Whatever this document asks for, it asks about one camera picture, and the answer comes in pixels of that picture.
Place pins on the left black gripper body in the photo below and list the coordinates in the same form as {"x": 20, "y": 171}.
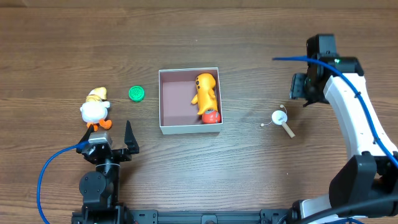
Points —
{"x": 116, "y": 152}

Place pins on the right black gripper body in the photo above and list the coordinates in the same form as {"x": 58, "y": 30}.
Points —
{"x": 298, "y": 86}

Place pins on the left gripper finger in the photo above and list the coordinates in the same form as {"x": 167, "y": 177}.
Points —
{"x": 130, "y": 140}
{"x": 84, "y": 140}

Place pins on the white plush duck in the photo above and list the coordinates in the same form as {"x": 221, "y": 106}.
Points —
{"x": 94, "y": 111}

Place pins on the white rattle drum toy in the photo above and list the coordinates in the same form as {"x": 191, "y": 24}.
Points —
{"x": 279, "y": 117}

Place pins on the green round plastic toy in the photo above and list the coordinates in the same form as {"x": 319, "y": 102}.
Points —
{"x": 136, "y": 93}

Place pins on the red ball toy with eye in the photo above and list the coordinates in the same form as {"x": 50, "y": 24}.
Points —
{"x": 211, "y": 117}

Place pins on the orange dinosaur toy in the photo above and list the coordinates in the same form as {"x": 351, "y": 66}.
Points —
{"x": 205, "y": 97}

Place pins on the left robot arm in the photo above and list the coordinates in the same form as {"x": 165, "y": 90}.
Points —
{"x": 100, "y": 188}

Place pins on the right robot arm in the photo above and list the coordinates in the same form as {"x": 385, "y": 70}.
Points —
{"x": 366, "y": 186}

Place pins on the white box with pink interior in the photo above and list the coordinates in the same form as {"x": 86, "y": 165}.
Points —
{"x": 176, "y": 90}

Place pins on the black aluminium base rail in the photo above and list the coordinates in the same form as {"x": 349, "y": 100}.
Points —
{"x": 203, "y": 217}

